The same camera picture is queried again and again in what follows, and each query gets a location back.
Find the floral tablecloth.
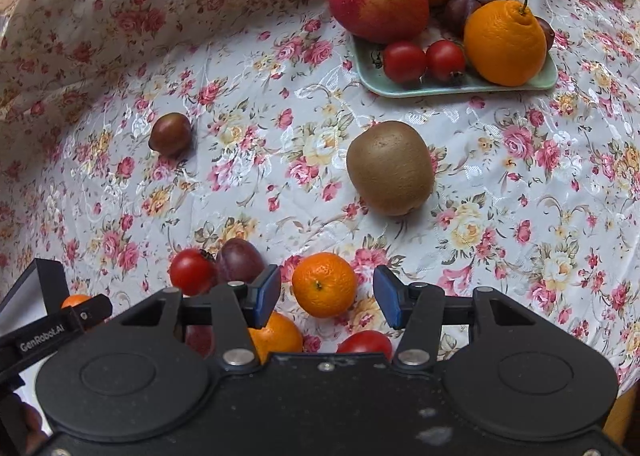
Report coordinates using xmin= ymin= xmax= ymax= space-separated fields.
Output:
xmin=1 ymin=0 xmax=639 ymax=388

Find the mandarin beside kiwi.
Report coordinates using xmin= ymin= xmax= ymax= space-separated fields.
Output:
xmin=61 ymin=294 xmax=91 ymax=309

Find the purple plum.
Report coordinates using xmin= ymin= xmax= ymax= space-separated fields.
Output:
xmin=216 ymin=238 xmax=266 ymax=285

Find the person's left hand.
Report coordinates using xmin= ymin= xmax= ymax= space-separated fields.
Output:
xmin=21 ymin=402 xmax=48 ymax=455

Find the knobbed orange with stem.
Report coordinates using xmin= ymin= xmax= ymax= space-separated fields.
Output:
xmin=463 ymin=0 xmax=548 ymax=87

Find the pale green tray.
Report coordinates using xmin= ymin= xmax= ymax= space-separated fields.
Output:
xmin=350 ymin=36 xmax=558 ymax=99

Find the brown kiwi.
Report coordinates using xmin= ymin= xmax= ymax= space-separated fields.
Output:
xmin=346 ymin=121 xmax=435 ymax=216

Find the red cherry tomato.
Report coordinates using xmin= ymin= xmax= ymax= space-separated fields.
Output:
xmin=336 ymin=330 xmax=393 ymax=360
xmin=169 ymin=248 xmax=216 ymax=297

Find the dark plum on tray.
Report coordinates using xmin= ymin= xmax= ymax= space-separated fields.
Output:
xmin=442 ymin=0 xmax=482 ymax=38

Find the tray cherry tomato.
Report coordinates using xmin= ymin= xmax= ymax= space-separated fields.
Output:
xmin=425 ymin=40 xmax=466 ymax=83
xmin=383 ymin=42 xmax=427 ymax=84

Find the large red apple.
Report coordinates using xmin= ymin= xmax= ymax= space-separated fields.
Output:
xmin=329 ymin=0 xmax=430 ymax=44

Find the right tray cherry tomato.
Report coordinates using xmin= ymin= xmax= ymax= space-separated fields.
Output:
xmin=425 ymin=40 xmax=466 ymax=83

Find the right edge tray plum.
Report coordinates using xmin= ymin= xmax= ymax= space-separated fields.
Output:
xmin=537 ymin=17 xmax=555 ymax=50

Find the dark box with white inside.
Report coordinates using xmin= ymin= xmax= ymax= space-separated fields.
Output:
xmin=0 ymin=259 xmax=70 ymax=335

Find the left tray cherry tomato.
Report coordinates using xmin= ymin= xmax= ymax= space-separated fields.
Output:
xmin=383 ymin=42 xmax=427 ymax=84

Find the mandarin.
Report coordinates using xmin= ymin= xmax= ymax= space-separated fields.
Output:
xmin=61 ymin=294 xmax=91 ymax=309
xmin=292 ymin=252 xmax=358 ymax=318
xmin=248 ymin=312 xmax=304 ymax=364

